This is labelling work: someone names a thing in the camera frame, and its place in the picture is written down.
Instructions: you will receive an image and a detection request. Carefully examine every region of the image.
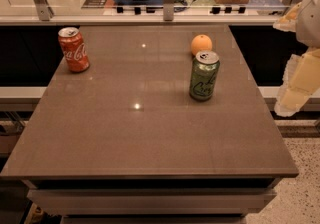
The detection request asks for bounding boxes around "orange fruit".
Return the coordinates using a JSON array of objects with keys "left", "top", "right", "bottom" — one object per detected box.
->
[{"left": 191, "top": 34, "right": 213, "bottom": 55}]

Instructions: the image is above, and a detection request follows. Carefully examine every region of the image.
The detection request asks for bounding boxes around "green soda can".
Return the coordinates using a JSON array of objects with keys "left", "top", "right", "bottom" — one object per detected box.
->
[{"left": 189, "top": 50, "right": 220, "bottom": 101}]

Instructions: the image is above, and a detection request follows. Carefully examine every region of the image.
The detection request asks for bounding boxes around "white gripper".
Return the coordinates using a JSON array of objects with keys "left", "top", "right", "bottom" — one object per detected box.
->
[{"left": 273, "top": 0, "right": 320, "bottom": 117}]

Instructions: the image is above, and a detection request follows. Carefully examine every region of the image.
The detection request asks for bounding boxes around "red coca-cola can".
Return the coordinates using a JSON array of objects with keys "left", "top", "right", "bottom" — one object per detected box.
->
[{"left": 58, "top": 27, "right": 90, "bottom": 73}]

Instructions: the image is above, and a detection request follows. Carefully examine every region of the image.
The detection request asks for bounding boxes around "grey table drawer front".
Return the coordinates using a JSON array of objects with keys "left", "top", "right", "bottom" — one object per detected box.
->
[{"left": 28, "top": 189, "right": 276, "bottom": 215}]

